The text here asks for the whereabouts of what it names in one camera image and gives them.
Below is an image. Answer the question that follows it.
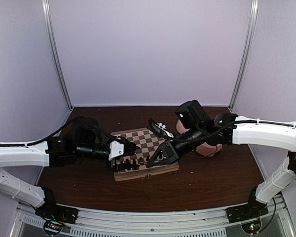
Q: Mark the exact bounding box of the right aluminium frame post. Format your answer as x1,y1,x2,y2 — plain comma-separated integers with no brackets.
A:
228,0,259,112

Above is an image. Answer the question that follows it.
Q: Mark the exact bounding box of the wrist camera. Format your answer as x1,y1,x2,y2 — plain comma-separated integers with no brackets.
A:
109,140,140,161
147,118,175,139

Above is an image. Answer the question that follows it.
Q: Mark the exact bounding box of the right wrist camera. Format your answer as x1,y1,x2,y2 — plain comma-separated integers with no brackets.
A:
147,118,175,139

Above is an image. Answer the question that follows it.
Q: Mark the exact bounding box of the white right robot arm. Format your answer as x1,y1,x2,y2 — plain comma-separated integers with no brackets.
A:
148,100,296,218

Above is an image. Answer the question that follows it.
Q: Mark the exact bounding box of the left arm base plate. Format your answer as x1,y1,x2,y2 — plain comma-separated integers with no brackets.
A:
35,204,78,224

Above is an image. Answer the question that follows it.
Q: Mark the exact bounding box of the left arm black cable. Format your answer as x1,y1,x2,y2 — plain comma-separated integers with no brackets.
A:
0,116,124,149

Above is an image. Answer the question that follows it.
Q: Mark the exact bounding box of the left aluminium frame post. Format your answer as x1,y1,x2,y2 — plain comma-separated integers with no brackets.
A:
41,0,73,110

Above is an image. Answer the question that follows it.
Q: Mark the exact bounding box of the pink double bowl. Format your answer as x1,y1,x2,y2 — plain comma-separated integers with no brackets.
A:
176,120,222,158

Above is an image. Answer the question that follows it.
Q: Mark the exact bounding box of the front aluminium rail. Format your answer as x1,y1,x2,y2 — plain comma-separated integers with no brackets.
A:
8,195,296,237

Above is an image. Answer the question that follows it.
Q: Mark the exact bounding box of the dark bishop chess piece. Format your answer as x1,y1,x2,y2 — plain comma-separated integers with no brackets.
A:
132,160,138,171

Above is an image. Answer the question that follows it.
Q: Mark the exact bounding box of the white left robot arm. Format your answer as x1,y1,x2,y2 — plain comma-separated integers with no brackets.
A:
0,125,139,219

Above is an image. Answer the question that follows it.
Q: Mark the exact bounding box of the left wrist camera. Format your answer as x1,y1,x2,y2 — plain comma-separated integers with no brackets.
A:
109,140,140,161

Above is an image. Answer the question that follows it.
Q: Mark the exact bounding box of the wooden chess board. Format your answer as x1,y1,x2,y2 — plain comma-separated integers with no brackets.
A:
111,128,180,182

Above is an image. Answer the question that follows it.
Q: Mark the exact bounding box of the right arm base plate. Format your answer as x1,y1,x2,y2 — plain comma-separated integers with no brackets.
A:
226,203,269,223

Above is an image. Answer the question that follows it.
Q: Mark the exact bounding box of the aluminium frame post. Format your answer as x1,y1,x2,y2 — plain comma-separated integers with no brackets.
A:
41,0,73,110
228,0,259,112

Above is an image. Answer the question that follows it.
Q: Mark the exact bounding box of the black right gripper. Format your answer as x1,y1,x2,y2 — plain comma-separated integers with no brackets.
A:
148,125,206,167

